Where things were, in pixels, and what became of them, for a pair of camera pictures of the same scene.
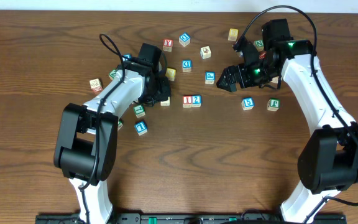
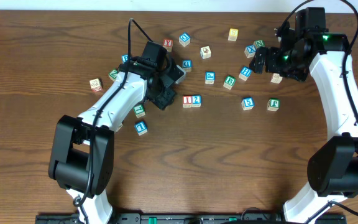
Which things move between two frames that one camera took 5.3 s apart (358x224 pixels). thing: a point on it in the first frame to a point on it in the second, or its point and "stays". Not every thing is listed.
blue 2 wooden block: [196, 101] stays
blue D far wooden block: [184, 39] stays
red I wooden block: [187, 101] stays
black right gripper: [241, 69] to [272, 53]
